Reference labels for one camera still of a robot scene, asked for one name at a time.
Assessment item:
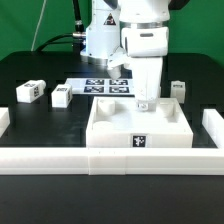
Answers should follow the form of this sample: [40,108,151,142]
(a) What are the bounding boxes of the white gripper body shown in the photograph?
[131,57,163,111]

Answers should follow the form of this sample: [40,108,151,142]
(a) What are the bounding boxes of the white square tabletop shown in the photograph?
[86,97,193,148]

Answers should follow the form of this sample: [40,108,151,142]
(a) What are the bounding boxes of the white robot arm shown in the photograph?
[81,0,171,111]

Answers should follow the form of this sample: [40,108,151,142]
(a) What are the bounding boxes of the fiducial marker sheet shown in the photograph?
[66,78,134,95]

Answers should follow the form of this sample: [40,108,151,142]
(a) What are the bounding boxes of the white U-shaped fence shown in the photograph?
[0,108,224,175]

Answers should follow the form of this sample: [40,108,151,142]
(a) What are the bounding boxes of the black cable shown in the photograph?
[34,0,88,54]

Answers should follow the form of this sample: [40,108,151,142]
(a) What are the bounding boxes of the white thin cable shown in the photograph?
[30,0,48,52]

